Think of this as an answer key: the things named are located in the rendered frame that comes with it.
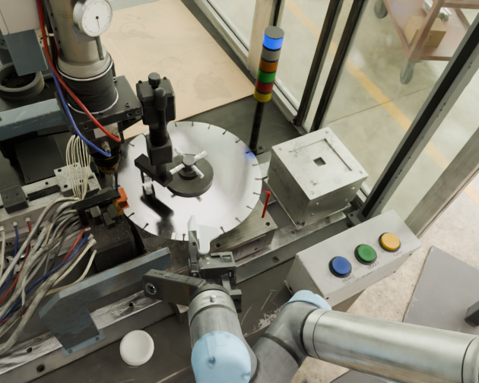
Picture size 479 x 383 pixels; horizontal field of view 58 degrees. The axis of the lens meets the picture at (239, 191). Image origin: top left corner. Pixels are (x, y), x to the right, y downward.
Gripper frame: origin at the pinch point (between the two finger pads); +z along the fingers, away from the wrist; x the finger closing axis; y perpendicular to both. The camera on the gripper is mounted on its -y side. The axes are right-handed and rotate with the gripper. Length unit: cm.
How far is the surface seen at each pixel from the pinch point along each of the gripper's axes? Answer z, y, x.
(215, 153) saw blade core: 18.9, 7.5, 14.2
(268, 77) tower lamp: 25.4, 21.0, 30.8
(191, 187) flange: 10.1, 1.3, 9.5
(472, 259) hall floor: 79, 135, -60
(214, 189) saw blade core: 10.6, 6.1, 8.5
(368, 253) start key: -0.5, 38.6, -4.0
